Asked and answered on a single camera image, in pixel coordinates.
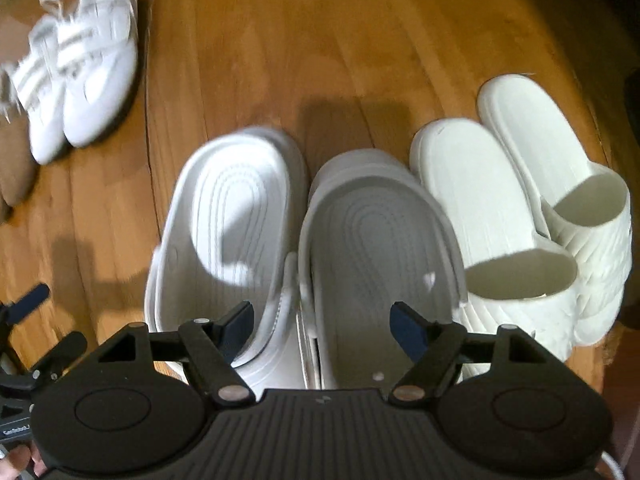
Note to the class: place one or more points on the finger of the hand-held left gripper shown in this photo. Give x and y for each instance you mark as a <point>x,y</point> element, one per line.
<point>62,355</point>
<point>32,302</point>

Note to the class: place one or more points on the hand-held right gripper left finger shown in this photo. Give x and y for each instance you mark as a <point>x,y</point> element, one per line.
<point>235,327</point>

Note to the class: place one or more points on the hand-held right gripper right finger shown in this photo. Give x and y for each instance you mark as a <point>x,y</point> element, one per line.
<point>407,327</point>

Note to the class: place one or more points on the white clog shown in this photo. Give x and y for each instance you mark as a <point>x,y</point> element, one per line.
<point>225,210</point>
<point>380,260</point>

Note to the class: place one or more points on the white slide sandal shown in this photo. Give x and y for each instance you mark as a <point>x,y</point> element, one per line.
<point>465,200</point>
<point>525,125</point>

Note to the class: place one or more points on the person's left hand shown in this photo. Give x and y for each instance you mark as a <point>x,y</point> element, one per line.
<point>17,462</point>

